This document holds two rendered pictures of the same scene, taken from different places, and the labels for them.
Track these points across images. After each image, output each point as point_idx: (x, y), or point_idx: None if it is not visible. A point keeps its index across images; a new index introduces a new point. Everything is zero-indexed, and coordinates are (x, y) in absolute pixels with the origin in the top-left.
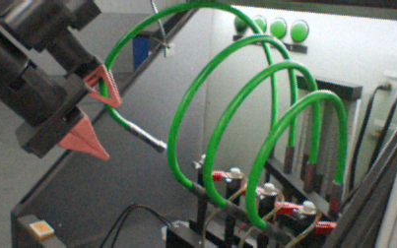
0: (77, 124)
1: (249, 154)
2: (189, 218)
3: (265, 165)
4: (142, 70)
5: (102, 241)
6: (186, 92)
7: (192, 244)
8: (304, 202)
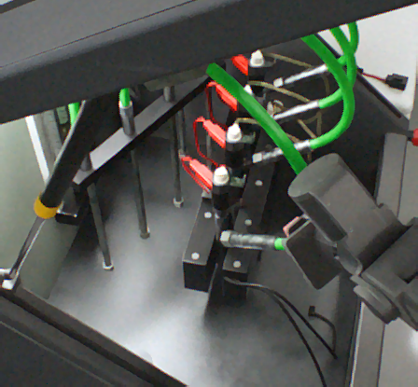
0: None
1: (6, 246)
2: (205, 265)
3: (102, 172)
4: (80, 331)
5: (306, 344)
6: (336, 61)
7: (257, 228)
8: (257, 57)
